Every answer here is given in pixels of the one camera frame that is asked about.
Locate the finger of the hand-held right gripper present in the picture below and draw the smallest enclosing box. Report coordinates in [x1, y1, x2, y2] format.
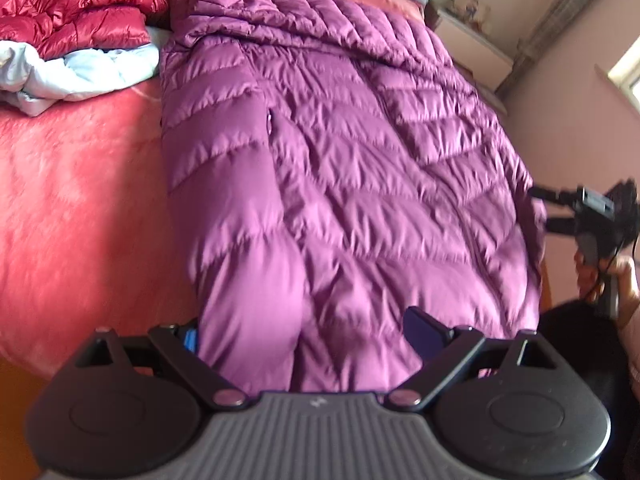
[529, 185, 583, 207]
[545, 216, 581, 237]

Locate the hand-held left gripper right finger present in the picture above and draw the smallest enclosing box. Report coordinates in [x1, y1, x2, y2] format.
[385, 306, 567, 411]

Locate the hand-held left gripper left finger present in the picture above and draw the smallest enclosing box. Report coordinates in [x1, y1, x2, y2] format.
[72, 317, 249, 411]

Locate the purple down jacket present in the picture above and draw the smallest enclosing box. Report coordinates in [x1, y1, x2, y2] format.
[160, 0, 548, 395]

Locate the person's right hand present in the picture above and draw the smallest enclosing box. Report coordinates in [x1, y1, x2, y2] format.
[574, 250, 640, 331]

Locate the person's dark clothing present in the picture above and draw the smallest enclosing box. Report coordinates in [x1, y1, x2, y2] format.
[540, 300, 640, 480]

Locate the window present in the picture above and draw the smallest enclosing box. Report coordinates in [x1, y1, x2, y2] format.
[607, 42, 640, 103]

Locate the white nightstand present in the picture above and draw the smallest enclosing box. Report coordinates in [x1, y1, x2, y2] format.
[425, 5, 516, 91]

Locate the grey plaid curtain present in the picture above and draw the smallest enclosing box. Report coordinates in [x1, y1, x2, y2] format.
[495, 0, 621, 101]

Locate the light blue down jacket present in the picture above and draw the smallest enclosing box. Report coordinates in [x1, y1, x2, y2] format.
[0, 27, 173, 118]

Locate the maroon down jacket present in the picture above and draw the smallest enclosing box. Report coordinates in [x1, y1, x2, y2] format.
[0, 0, 168, 61]

